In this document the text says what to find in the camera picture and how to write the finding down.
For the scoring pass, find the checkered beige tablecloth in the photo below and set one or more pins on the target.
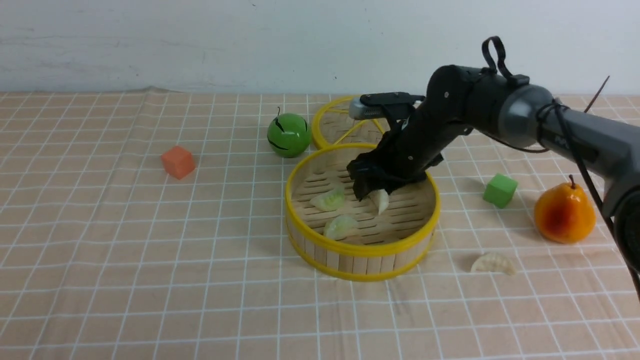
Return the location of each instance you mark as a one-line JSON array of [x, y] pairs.
[[105, 256]]

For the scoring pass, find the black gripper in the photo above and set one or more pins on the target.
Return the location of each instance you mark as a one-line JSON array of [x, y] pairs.
[[413, 145]]

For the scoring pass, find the bamboo steamer lid yellow rim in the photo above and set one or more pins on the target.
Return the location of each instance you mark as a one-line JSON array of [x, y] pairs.
[[331, 124]]

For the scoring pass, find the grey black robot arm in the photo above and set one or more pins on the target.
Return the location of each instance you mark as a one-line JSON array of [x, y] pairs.
[[519, 114]]

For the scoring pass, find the pale green dumpling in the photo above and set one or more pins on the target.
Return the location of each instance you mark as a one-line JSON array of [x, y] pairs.
[[329, 201], [340, 227]]

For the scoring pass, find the bamboo steamer tray yellow rim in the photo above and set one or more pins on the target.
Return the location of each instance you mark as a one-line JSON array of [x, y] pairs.
[[384, 246]]

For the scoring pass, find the orange yellow toy pear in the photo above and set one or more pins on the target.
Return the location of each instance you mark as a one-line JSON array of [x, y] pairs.
[[564, 214]]

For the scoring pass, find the white dumpling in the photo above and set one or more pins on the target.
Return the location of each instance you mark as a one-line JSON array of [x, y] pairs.
[[494, 262], [381, 200]]

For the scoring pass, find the orange foam cube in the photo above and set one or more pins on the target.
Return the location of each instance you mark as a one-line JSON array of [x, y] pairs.
[[178, 162]]

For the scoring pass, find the green foam cube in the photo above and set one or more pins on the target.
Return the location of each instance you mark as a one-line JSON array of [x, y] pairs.
[[500, 190]]

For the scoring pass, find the green toy apple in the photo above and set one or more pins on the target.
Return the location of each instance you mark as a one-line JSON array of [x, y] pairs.
[[289, 135]]

